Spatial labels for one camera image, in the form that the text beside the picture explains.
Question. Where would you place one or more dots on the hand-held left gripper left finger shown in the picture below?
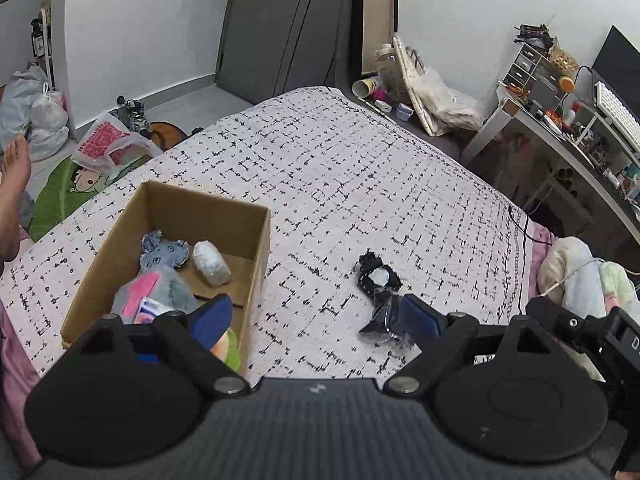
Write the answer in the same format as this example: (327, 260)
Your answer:
(212, 317)

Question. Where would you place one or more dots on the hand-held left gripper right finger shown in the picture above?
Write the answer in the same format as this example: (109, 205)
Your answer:
(420, 317)

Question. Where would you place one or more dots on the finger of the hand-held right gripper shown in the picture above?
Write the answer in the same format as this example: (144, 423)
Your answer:
(565, 327)

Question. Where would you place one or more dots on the grey and pink plush toy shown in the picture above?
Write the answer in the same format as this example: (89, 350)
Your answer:
(172, 290)

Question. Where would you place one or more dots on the white soft bundle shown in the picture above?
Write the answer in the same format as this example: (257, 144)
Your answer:
(210, 262)

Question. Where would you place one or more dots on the blue tissue pack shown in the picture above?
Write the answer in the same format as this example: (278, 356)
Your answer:
(152, 307)

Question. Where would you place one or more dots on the blue-grey plush toy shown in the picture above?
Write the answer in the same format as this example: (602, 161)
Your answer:
(162, 252)

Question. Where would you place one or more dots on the brown cardboard box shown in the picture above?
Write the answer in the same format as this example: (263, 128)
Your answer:
(200, 210)

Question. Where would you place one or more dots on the black plastic bag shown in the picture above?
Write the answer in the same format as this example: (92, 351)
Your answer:
(382, 322)

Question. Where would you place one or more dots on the pastel duvet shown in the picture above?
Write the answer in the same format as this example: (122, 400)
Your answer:
(580, 285)

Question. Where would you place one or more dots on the cardboard tubes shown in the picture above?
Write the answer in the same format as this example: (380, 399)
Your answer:
(566, 184)

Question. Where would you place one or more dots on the white desk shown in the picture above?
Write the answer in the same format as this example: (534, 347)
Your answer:
(575, 160)

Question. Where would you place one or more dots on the white black-patterned bed sheet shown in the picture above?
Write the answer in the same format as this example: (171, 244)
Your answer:
(325, 170)

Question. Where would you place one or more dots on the brown wooden object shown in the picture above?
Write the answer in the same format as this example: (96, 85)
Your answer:
(167, 135)

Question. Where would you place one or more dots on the green cartoon floor mat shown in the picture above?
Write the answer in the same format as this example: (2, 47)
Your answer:
(55, 195)

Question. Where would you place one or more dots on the white monitor riser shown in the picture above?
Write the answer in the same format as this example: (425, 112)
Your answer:
(587, 125)

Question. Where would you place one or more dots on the pink bed sheet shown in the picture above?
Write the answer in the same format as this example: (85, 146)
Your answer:
(20, 385)

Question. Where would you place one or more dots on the small purple box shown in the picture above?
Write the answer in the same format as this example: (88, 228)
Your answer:
(403, 111)

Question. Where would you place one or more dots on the pink and white plastic bag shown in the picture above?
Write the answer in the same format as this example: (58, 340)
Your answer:
(100, 142)

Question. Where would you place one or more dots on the white bottle with red cap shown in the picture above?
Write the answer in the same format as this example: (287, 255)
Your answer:
(571, 116)

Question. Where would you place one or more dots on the beige tote bag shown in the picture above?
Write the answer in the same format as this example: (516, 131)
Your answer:
(445, 102)

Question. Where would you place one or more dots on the black and white shoe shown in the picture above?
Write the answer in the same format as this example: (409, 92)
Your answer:
(132, 115)

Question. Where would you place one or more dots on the white keyboard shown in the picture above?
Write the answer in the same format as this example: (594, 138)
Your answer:
(620, 115)

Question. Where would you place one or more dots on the person's leg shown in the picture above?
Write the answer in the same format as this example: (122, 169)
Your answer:
(12, 195)

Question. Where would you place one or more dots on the grey box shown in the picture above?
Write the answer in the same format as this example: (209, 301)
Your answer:
(545, 92)

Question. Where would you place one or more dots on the paper cup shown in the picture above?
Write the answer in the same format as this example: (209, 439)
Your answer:
(364, 87)

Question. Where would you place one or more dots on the small white plastic bag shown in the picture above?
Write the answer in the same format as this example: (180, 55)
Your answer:
(49, 112)
(47, 145)

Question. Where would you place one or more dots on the orange ball figure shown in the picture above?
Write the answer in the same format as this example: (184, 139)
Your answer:
(567, 83)

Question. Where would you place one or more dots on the clear plastic bottle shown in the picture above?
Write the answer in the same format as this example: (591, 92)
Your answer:
(386, 67)

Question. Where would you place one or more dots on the small drawer organizer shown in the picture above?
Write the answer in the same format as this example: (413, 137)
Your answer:
(522, 65)

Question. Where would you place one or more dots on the woven basket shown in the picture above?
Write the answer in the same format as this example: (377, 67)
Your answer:
(563, 61)

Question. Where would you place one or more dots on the black monitor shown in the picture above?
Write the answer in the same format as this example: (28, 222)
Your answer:
(620, 60)

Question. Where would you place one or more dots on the large white plastic bag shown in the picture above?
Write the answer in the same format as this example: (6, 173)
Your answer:
(17, 100)

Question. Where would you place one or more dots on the grey wardrobe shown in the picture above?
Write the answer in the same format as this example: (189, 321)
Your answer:
(280, 25)

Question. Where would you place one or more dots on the dark bottle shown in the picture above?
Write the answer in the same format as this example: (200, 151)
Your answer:
(38, 40)

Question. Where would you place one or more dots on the black picture frame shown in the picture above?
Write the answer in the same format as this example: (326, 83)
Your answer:
(377, 10)

